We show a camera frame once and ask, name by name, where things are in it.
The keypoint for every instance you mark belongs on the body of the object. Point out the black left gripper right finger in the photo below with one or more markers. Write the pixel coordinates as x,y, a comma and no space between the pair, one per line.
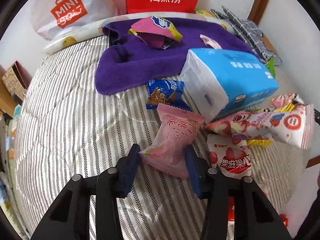
255,216

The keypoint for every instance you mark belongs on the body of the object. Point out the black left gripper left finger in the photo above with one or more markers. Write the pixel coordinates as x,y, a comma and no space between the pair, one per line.
68,215

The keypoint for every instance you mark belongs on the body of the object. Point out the red white jelly packet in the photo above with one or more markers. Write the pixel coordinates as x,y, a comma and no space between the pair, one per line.
231,157

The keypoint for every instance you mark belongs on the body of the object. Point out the long strawberry bear snack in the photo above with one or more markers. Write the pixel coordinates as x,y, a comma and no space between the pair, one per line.
293,127

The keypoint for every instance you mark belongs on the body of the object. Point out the light pink snack packet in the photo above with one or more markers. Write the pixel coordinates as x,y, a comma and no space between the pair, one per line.
178,129

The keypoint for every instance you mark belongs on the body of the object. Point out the blue nut snack packet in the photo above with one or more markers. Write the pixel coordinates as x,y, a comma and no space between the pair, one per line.
164,91

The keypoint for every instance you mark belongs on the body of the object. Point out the magenta yellow snack packet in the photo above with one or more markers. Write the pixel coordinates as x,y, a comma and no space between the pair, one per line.
156,32

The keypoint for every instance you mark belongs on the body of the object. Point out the pink cartoon snack packet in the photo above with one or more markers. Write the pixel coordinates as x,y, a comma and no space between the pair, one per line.
289,98

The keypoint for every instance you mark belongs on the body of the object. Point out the green snack packet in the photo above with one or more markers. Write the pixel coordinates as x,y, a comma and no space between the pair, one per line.
270,66

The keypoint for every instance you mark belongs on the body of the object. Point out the wooden bedside table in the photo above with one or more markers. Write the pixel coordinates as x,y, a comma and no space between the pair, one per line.
7,104

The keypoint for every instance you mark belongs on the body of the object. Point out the blue tissue pack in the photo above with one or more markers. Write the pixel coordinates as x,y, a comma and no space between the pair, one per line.
221,82

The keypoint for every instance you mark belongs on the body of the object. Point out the brown patterned box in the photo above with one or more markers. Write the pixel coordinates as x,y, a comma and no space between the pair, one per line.
15,82

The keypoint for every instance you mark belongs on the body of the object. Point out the purple towel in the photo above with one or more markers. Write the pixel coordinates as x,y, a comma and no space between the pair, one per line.
129,62

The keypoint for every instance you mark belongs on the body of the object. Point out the small pink packet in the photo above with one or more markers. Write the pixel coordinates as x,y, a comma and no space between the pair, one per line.
209,42

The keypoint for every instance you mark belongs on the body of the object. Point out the fruit print rolled mat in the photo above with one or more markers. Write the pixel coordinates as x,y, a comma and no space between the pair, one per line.
94,29

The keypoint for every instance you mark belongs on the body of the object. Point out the yellow bag behind roll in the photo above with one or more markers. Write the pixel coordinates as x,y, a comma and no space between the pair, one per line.
205,13

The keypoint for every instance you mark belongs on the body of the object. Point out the white Miniso plastic bag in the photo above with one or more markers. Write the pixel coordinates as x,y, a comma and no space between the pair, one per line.
52,19

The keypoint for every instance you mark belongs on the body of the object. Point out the brown wooden door frame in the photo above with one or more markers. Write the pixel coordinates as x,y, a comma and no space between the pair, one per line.
257,10

